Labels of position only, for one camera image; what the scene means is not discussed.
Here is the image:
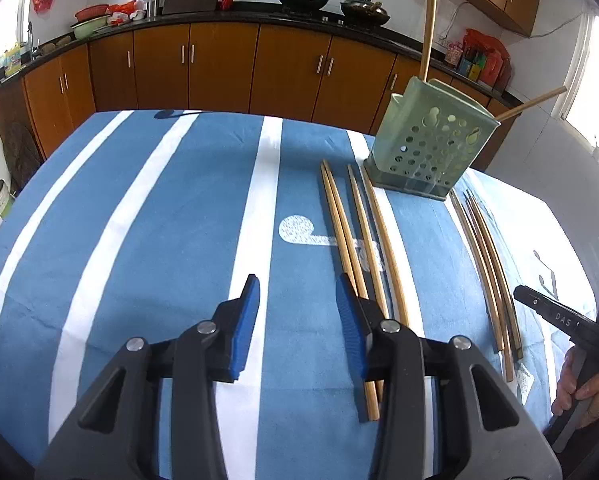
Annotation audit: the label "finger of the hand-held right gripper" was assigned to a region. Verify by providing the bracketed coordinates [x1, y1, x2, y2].
[513, 285, 599, 344]

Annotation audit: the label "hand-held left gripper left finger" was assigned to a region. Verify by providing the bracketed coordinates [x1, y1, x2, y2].
[34, 274, 261, 480]

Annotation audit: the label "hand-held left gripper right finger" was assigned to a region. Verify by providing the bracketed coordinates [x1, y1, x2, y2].
[335, 274, 563, 480]

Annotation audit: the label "green perforated chopstick holder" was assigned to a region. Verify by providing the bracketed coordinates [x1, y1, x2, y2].
[362, 77, 500, 202]

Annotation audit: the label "person's right hand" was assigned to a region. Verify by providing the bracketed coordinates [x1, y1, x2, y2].
[552, 347, 599, 429]

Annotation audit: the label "blue white striped tablecloth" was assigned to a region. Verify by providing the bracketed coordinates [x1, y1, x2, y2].
[0, 109, 599, 480]

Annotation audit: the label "bright window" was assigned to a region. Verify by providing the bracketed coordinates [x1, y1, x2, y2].
[562, 14, 599, 161]

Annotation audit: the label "brown wooden base cabinets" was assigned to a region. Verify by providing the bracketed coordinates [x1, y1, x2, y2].
[0, 22, 525, 173]

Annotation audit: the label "red bag with packets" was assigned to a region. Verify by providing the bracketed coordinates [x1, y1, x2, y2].
[446, 29, 511, 88]

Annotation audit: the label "round woven sieve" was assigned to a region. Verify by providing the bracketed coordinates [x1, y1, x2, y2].
[4, 119, 44, 177]

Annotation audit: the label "black kitchen countertop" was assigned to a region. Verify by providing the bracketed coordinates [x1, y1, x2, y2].
[0, 9, 525, 106]

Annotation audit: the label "black wok with lid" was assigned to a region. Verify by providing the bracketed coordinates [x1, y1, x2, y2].
[340, 0, 391, 27]

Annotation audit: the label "red and white plastic bags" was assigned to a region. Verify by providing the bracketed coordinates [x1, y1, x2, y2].
[107, 2, 146, 26]

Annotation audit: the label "green plastic basin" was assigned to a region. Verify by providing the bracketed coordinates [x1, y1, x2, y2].
[70, 15, 112, 41]

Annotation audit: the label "red plastic basin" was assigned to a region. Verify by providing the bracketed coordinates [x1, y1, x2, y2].
[74, 4, 110, 24]

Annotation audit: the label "yellow bottle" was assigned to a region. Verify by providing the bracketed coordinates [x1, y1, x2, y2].
[2, 45, 26, 77]

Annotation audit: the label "steel faucet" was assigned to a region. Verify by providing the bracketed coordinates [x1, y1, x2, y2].
[26, 21, 41, 62]

